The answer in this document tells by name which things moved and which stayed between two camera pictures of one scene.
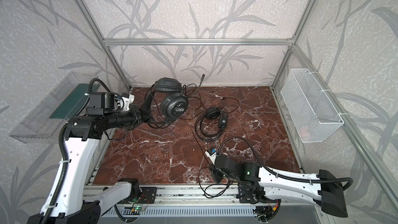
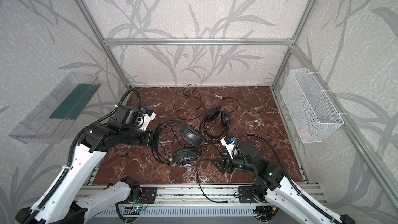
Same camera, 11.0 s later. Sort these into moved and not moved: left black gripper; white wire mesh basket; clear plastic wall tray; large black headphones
Moved: large black headphones; left black gripper
Not moved: clear plastic wall tray; white wire mesh basket
